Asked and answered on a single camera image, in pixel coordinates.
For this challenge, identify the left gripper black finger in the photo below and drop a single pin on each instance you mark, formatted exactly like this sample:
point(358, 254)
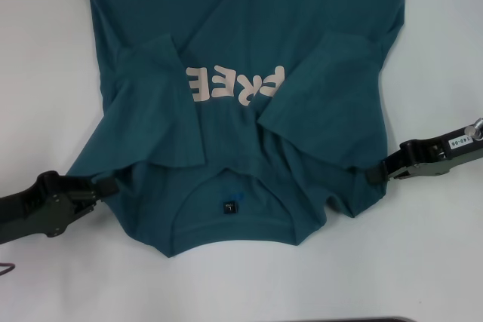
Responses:
point(87, 209)
point(107, 187)

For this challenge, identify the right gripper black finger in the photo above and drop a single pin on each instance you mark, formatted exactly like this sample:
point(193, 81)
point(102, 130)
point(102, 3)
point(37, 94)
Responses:
point(385, 171)
point(402, 175)

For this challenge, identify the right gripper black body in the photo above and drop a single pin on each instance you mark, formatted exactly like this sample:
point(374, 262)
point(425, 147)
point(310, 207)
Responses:
point(441, 154)

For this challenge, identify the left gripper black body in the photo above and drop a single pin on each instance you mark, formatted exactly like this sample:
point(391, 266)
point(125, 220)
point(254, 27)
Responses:
point(34, 207)

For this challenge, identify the teal t-shirt with FREE print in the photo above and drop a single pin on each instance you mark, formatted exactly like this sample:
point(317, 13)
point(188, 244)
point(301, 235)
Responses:
point(245, 16)

